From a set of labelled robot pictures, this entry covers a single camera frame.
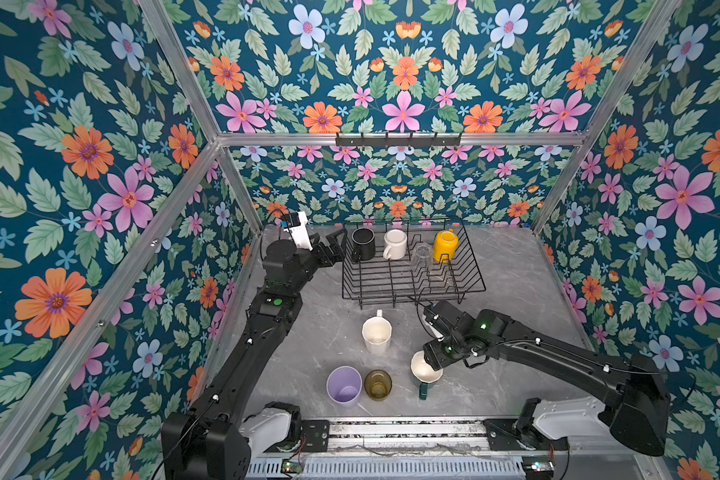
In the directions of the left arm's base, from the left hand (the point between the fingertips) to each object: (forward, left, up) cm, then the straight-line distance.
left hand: (336, 224), depth 70 cm
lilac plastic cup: (-27, +1, -35) cm, 44 cm away
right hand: (-23, -23, -27) cm, 42 cm away
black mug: (+17, -6, -27) cm, 32 cm away
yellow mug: (+14, -34, -26) cm, 45 cm away
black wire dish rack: (+14, -20, -35) cm, 43 cm away
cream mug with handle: (-13, -9, -32) cm, 36 cm away
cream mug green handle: (-26, -21, -35) cm, 48 cm away
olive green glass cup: (-28, -8, -36) cm, 46 cm away
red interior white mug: (+17, -17, -26) cm, 35 cm away
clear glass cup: (+10, -25, -27) cm, 38 cm away
